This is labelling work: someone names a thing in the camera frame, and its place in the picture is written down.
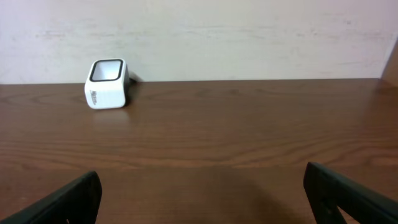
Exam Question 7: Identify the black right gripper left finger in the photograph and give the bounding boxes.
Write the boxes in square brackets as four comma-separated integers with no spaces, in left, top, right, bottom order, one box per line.
[1,171,102,224]

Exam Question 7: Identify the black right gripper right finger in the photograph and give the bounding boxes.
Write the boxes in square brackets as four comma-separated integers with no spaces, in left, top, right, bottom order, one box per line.
[303,162,397,224]

